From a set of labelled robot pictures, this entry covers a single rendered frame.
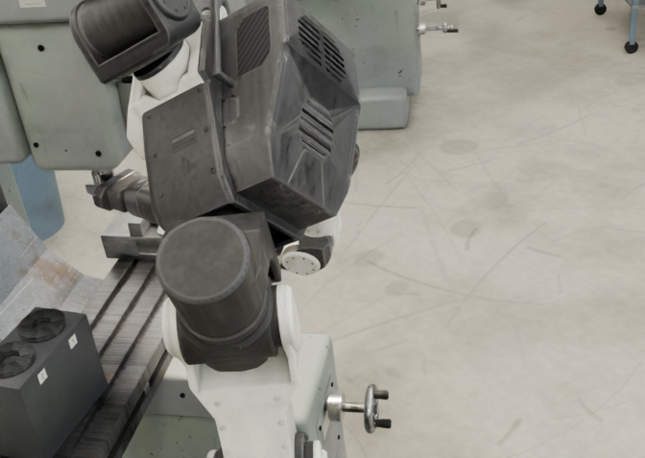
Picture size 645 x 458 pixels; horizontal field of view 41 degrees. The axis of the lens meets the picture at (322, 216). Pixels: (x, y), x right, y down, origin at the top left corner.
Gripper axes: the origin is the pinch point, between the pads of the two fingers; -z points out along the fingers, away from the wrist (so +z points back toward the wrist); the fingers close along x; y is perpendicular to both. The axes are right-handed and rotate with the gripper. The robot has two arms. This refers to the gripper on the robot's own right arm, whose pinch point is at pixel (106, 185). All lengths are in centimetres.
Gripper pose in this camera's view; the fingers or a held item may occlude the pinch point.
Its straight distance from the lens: 193.4
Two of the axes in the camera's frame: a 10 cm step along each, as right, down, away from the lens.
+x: -5.9, 4.7, -6.6
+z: 8.0, 2.2, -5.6
